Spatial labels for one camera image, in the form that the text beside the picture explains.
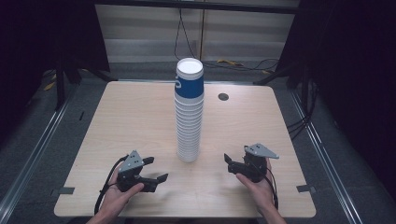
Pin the dark round table grommet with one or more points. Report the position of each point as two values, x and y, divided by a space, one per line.
223 96

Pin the stack of nested paper cups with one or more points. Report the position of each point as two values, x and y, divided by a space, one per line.
188 130

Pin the black metal stand leg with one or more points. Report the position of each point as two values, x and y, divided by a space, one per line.
274 76

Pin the metal floor rail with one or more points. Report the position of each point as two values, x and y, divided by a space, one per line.
34 149
327 155

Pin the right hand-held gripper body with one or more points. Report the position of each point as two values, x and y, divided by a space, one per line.
257 161

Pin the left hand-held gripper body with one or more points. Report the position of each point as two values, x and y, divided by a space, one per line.
130 165

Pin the black curtain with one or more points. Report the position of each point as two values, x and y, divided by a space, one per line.
43 37
348 62

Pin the person's left hand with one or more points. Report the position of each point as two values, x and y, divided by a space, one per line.
116 196

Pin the black metal stand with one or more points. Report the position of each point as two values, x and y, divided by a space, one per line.
60 87

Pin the person's right hand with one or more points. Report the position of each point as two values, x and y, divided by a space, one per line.
258 189

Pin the black horizontal bar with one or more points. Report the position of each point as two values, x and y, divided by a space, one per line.
196 6

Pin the grey tape strip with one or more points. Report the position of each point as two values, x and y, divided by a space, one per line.
305 188
64 190

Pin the yellow floor tape piece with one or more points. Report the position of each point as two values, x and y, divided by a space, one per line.
229 62
49 86

